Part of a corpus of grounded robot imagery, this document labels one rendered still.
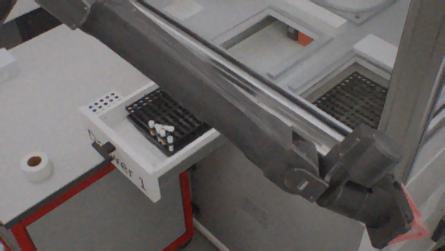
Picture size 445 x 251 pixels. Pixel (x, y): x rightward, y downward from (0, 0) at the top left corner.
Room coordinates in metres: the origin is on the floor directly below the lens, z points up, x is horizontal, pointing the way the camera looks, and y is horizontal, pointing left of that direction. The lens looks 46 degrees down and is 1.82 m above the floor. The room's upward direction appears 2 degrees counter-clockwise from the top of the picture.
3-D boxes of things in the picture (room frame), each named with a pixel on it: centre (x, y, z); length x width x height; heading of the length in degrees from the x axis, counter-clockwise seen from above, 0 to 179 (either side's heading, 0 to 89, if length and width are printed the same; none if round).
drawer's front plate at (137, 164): (0.85, 0.24, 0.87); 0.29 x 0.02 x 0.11; 42
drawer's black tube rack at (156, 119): (0.98, 0.09, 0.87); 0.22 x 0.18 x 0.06; 132
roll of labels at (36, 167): (0.89, 0.47, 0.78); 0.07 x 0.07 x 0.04
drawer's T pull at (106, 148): (0.83, 0.26, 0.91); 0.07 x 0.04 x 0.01; 42
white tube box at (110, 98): (1.09, 0.32, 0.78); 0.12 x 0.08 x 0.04; 133
